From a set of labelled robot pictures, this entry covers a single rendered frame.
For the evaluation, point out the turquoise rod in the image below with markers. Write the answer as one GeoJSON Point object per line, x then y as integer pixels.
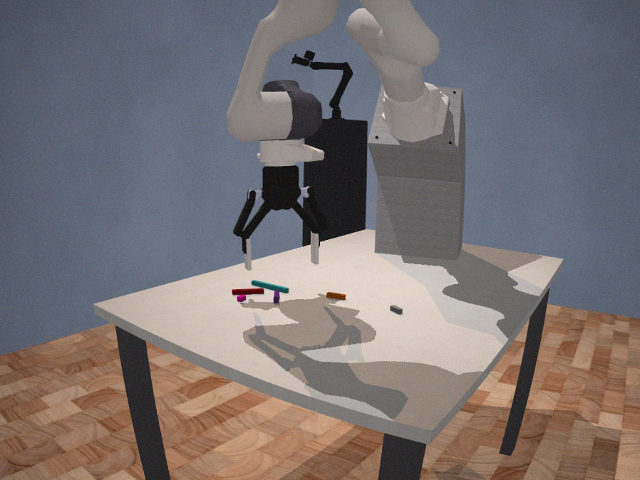
{"type": "Point", "coordinates": [270, 286]}

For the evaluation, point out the orange rod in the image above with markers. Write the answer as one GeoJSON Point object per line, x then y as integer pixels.
{"type": "Point", "coordinates": [336, 296]}

